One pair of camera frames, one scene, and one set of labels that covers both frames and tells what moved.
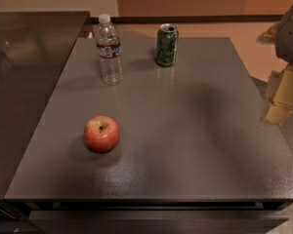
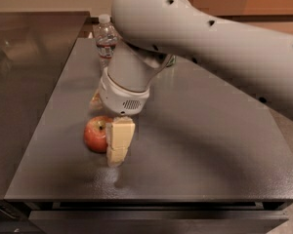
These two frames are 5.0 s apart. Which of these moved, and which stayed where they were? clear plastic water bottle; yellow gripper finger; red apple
Moved: yellow gripper finger
Stayed: clear plastic water bottle; red apple
